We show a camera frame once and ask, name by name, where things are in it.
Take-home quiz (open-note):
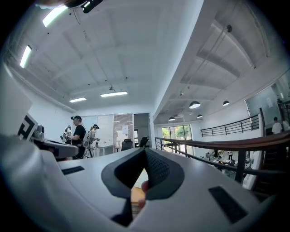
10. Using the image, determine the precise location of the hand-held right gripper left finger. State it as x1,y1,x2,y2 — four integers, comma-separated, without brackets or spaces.
58,147,145,227

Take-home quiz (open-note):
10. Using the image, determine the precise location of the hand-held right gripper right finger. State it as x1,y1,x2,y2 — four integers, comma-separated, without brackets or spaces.
133,147,276,232

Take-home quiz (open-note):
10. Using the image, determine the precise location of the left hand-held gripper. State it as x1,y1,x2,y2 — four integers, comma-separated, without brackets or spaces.
0,65,80,161

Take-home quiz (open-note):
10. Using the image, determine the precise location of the white office table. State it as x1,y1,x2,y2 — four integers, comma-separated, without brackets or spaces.
98,145,115,157

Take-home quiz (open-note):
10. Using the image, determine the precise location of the large window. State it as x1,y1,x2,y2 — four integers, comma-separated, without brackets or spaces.
162,125,193,157

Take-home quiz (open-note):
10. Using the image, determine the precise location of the wooden handrail black railing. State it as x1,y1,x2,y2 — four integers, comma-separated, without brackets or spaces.
155,130,290,197

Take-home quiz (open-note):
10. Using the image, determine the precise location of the black metal balcony railing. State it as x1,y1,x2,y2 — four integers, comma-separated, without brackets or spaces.
200,114,260,137

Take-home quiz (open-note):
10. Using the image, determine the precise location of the glass partition wall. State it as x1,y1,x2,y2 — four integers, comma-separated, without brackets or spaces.
81,114,134,148

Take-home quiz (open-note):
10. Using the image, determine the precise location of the black head-worn camera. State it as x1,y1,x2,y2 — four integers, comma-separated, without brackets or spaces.
65,0,104,14

